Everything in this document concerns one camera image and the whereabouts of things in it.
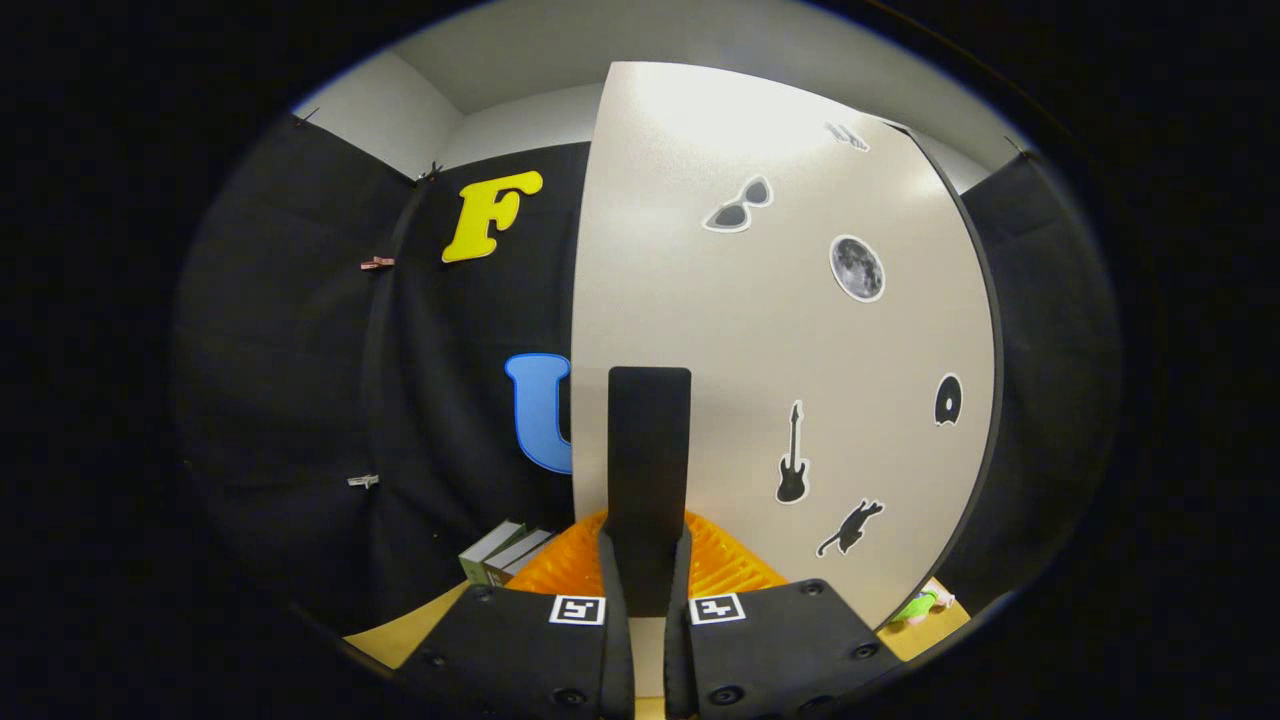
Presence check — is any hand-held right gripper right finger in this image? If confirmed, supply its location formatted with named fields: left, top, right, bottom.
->
left=663, top=510, right=909, bottom=720

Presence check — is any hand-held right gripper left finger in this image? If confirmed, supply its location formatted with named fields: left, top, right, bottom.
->
left=393, top=510, right=638, bottom=720

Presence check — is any black door handle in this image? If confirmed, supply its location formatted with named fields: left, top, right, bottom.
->
left=606, top=366, right=693, bottom=618

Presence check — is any green plush toy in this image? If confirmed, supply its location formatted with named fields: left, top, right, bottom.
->
left=888, top=584, right=957, bottom=628

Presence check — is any black backdrop cloth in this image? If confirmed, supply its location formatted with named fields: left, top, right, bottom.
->
left=170, top=112, right=1121, bottom=641

